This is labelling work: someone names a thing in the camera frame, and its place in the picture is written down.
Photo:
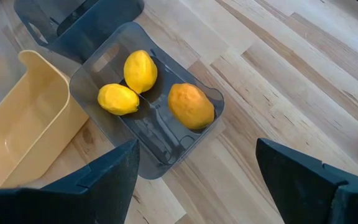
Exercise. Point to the yellow plastic basket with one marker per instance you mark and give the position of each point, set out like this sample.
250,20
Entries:
26,124

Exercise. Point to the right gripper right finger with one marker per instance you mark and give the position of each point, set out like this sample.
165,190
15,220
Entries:
315,196

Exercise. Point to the yellow lemon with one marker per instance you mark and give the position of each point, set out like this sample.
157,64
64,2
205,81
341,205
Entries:
140,71
118,99

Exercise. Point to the dark grey plastic basket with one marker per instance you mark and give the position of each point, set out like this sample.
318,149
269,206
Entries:
154,137
82,34

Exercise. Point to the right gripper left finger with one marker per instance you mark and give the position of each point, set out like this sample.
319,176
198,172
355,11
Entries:
73,199

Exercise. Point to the orange citrus fruit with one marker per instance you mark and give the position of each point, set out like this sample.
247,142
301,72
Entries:
191,105

